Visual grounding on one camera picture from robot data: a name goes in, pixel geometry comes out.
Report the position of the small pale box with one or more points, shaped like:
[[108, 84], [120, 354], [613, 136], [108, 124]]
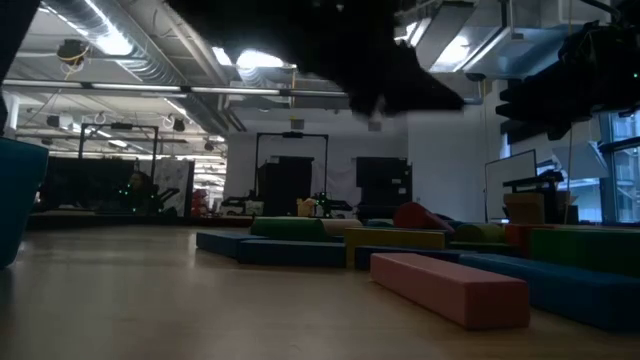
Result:
[[306, 207]]

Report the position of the grey ceiling pipe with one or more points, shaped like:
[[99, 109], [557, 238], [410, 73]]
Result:
[[150, 89]]

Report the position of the black desk stand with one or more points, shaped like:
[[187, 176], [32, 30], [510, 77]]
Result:
[[555, 200]]

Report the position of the white angled panel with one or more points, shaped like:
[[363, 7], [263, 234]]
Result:
[[582, 160]]

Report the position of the dark blue plank block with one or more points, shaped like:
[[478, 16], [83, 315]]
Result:
[[362, 257]]

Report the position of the light green cylinder block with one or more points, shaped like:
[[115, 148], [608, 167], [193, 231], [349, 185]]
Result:
[[479, 233]]

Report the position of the red object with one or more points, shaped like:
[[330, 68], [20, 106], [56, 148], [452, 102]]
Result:
[[200, 202]]

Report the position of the black table frame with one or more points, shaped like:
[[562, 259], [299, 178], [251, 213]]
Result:
[[125, 220]]

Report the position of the pink plank block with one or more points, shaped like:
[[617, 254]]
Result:
[[450, 290]]

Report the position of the silver spiral air duct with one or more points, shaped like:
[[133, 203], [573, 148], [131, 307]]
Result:
[[160, 70]]

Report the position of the grey wall vent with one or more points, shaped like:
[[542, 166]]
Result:
[[297, 124]]

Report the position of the green arch block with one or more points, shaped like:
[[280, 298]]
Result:
[[585, 250]]

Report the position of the green short block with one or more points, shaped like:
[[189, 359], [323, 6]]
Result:
[[380, 223]]

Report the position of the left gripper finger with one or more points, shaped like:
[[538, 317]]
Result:
[[415, 90], [367, 97]]

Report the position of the red short block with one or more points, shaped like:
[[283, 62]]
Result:
[[517, 237]]

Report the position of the whiteboard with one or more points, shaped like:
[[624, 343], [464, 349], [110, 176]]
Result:
[[510, 185]]

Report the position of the white box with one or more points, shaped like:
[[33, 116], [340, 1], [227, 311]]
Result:
[[242, 206]]

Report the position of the natural wood cylinder block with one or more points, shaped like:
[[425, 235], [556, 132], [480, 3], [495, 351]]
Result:
[[342, 226]]

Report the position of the teal plank block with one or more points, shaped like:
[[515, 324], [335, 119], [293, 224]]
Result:
[[290, 252]]

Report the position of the silver rectangular air duct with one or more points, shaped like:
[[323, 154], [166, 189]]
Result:
[[500, 50]]

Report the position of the red cylinder block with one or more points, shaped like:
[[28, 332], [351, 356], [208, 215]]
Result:
[[420, 217]]

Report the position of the ceiling light panel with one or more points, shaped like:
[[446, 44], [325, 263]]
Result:
[[257, 59]]

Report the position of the yellow plank block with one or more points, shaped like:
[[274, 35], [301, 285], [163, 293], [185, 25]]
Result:
[[395, 237]]

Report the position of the white patterned cloth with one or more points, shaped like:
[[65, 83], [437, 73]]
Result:
[[172, 185]]

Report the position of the teal plastic tray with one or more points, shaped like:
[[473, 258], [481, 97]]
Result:
[[20, 200]]

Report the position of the black curtain board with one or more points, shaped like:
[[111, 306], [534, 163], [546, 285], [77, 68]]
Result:
[[85, 182]]

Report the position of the green plank block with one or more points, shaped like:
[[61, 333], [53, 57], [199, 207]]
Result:
[[480, 246]]

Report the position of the neighbouring black robot arm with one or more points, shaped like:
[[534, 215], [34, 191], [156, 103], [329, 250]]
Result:
[[330, 204], [165, 197]]

